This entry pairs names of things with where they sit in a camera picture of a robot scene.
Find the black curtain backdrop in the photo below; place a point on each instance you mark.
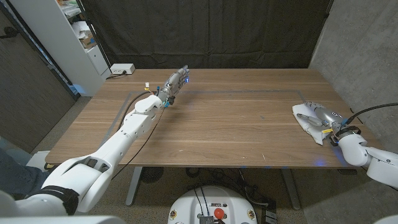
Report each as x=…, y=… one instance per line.
x=202, y=31

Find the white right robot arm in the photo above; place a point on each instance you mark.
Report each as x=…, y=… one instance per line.
x=354, y=149

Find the black round slotted disc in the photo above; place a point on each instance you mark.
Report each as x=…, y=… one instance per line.
x=151, y=174

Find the red emergency stop button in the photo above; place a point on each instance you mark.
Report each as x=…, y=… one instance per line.
x=219, y=213

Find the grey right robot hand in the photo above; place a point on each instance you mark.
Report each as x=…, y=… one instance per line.
x=329, y=116

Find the white floor platform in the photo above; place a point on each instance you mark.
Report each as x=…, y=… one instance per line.
x=38, y=160

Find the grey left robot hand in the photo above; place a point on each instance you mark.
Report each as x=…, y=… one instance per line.
x=175, y=84

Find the white cloth napkin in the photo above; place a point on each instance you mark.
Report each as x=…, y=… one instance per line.
x=314, y=132

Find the brown cardboard box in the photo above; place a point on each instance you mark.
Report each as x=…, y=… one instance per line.
x=88, y=40

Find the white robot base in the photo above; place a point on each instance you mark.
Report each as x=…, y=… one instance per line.
x=186, y=202

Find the grey table leg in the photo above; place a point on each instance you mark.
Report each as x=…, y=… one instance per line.
x=291, y=189
x=133, y=186

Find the person's leg in jeans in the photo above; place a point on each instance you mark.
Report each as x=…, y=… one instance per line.
x=18, y=177

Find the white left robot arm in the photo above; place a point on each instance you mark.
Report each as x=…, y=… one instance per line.
x=124, y=140

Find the white shelf cabinet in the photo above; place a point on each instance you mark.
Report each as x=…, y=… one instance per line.
x=56, y=40

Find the white papers stack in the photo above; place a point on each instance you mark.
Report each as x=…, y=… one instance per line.
x=79, y=28

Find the white power strip box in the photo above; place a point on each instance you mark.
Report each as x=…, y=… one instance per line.
x=122, y=68

